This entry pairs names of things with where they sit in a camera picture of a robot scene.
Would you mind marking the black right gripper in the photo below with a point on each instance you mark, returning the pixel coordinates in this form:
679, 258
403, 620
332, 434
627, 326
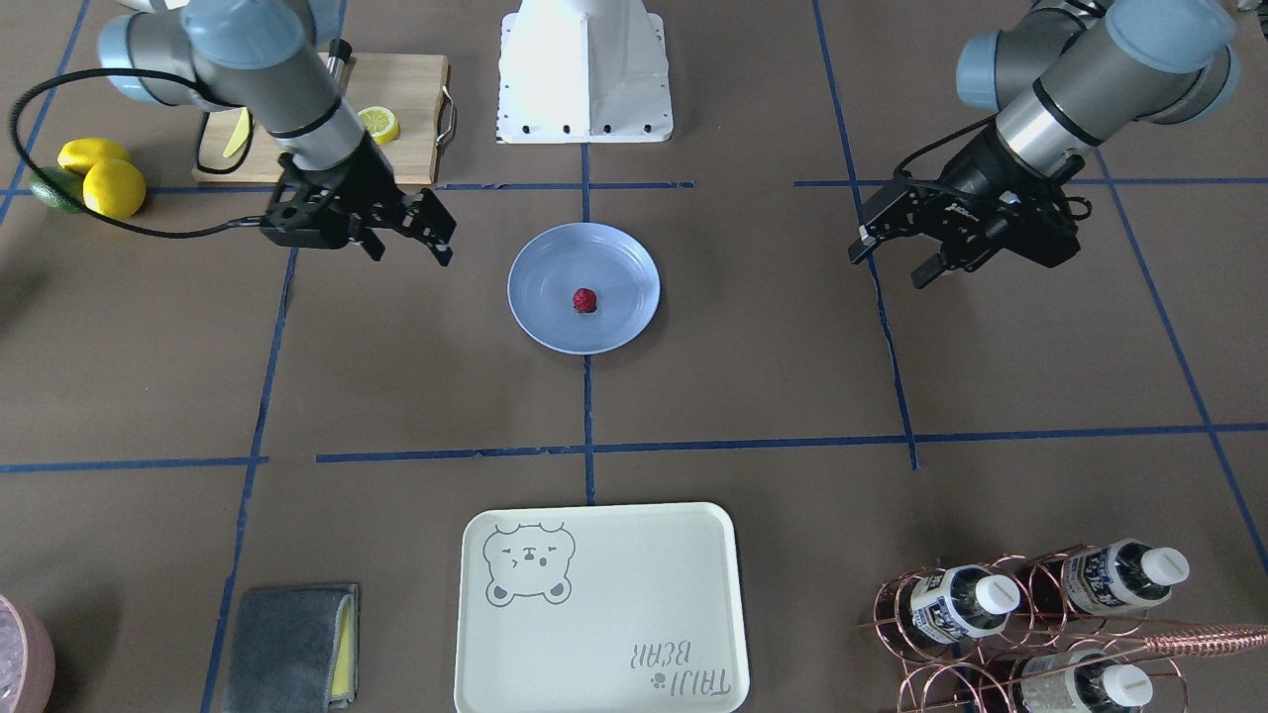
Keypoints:
370, 174

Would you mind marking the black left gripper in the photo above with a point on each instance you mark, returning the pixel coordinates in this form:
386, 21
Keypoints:
974, 174

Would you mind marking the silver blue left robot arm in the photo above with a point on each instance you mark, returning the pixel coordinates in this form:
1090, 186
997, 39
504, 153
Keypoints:
1068, 77

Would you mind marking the yellow lemon rear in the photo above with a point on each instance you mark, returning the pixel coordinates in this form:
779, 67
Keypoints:
80, 155

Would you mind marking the blue plate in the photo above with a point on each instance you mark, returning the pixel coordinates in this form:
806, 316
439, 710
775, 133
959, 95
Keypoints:
546, 273

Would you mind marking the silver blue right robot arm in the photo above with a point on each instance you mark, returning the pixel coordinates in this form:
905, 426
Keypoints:
260, 55

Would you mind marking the yellow lemon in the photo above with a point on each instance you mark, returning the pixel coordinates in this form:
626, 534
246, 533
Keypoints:
80, 155
114, 188

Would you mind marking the grey yellow folded cloth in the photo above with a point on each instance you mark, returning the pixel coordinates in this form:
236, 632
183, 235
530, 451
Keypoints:
295, 649

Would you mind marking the copper wire bottle rack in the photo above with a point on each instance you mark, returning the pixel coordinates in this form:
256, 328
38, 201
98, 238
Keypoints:
982, 675

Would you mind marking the yellow lemon front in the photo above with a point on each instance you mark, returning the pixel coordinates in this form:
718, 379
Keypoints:
114, 188

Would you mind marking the bottle white cap bottom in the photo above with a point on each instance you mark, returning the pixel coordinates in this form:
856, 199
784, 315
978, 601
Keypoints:
1082, 681

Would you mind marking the steel cylinder black cap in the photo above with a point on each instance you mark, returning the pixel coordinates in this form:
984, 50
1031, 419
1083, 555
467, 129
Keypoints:
339, 63

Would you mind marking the lemon half slice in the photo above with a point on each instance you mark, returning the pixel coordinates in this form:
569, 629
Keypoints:
381, 123

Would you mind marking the cream bear tray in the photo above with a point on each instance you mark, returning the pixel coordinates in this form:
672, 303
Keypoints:
622, 608

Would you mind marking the pink bowl with ice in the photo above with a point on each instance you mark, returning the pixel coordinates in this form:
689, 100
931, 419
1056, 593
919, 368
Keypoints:
28, 660

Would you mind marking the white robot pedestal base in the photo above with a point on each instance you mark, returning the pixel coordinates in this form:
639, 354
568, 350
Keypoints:
583, 72

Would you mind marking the bottle white cap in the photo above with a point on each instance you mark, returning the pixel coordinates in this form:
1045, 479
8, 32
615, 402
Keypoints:
1082, 681
1128, 576
966, 602

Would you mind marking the yellow plastic knife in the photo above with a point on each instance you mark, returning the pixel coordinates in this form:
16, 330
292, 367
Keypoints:
243, 130

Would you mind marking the red strawberry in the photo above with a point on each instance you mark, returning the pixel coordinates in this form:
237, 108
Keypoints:
585, 300

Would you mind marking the green avocado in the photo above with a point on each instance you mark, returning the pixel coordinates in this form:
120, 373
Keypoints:
58, 189

